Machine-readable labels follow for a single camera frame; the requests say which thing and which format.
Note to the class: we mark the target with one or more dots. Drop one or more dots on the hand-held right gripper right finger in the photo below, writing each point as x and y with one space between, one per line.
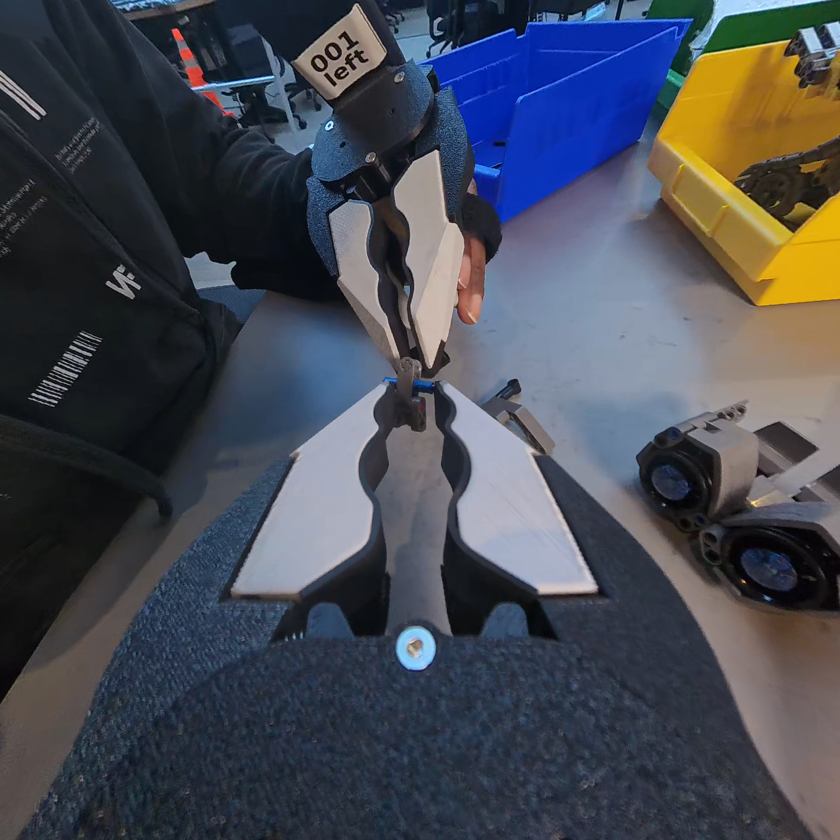
518 518

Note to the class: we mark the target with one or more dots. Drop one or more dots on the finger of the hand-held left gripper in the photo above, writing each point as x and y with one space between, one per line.
354 249
433 262

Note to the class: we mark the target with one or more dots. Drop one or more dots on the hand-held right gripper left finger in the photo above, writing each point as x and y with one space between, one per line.
308 518

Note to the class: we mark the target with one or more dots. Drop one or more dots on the grey brick beam piece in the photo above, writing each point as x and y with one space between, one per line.
525 420

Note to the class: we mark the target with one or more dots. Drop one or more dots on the black brick assembly coloured pins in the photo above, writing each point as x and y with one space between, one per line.
417 410

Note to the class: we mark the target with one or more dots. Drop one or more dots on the grey desk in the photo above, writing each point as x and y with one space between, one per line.
590 328

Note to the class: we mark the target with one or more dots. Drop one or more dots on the person's left hand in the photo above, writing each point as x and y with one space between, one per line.
472 282

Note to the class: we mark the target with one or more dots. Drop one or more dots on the black office chair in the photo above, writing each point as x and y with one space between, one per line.
453 26
256 98

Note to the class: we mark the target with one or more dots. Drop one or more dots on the orange traffic cone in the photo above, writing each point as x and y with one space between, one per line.
197 72

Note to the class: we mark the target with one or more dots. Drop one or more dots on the blue storage bin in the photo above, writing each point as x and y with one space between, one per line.
577 118

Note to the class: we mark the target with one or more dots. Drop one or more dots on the grey twin engine brick model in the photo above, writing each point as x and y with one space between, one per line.
722 459

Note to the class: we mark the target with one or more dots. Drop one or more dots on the yellow storage bin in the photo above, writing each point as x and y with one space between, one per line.
709 197

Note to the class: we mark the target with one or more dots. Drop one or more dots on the green storage bin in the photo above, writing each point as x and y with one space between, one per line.
754 29
682 13

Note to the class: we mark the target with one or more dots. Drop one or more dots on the yellow toy bulldozer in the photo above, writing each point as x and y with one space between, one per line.
774 184

